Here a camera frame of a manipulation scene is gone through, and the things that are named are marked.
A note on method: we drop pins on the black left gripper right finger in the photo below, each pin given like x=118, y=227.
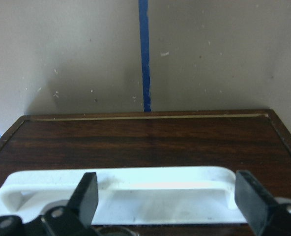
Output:
x=265, y=214

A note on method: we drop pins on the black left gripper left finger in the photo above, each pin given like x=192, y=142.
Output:
x=73, y=219

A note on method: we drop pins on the wooden drawer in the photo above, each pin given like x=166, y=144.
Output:
x=252, y=140

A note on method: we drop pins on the white drawer handle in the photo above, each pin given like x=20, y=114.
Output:
x=130, y=196

